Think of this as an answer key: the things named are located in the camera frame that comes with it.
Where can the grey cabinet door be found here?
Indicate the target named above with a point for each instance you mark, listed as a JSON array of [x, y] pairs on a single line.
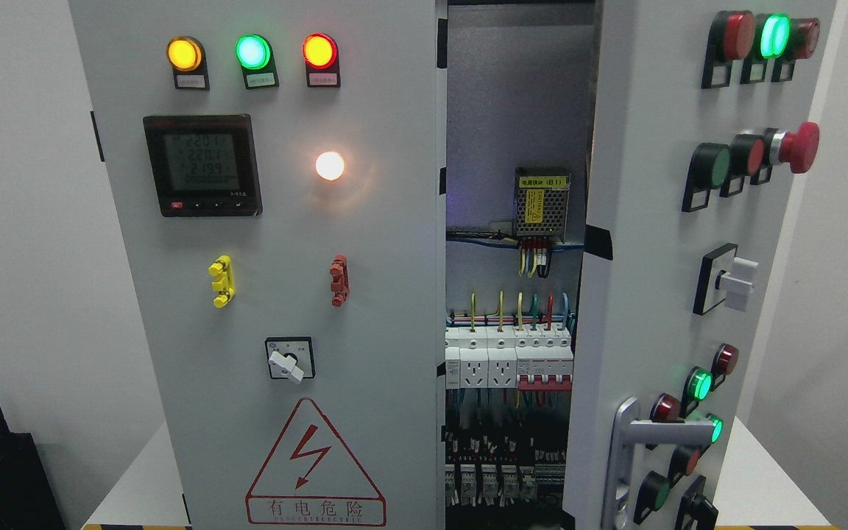
[[376, 356], [684, 92]]

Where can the white glowing indicator light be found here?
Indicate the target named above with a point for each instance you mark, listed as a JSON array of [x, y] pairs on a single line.
[[330, 165]]

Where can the metal mesh power supply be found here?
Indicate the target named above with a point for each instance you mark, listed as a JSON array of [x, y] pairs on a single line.
[[541, 201]]

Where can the white socket and breaker row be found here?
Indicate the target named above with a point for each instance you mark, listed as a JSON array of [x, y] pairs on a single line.
[[509, 358]]

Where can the relay and terminal row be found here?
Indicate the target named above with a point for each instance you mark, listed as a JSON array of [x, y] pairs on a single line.
[[502, 467]]

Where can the red indicator light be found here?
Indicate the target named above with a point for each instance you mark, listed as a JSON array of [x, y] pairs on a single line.
[[320, 51]]

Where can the black digital power meter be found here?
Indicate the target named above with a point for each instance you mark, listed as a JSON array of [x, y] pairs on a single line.
[[204, 165]]

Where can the red triangle warning sticker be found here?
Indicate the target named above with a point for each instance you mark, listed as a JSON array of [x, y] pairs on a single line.
[[312, 478]]

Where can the green indicator light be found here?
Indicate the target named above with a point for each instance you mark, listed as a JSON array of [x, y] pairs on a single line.
[[253, 52]]

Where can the yellow indicator light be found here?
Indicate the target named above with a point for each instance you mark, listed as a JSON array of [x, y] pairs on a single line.
[[185, 53]]

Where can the red emergency stop button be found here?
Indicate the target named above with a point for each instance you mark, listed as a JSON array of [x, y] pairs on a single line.
[[798, 149]]

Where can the black box on left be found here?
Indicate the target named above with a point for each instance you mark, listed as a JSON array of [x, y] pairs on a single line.
[[26, 498]]

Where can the red terminal post block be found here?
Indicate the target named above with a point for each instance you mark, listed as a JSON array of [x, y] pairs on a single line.
[[340, 284]]

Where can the white rotary selector switch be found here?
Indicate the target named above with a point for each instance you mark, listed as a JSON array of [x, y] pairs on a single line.
[[290, 358]]

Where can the yellow terminal post block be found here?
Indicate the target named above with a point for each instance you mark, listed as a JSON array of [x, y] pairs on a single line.
[[222, 271]]

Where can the silver door handle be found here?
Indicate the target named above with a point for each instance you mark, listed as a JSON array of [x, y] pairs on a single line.
[[628, 431]]

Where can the white selector switch right door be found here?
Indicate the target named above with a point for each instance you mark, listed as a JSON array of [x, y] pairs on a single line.
[[724, 279]]

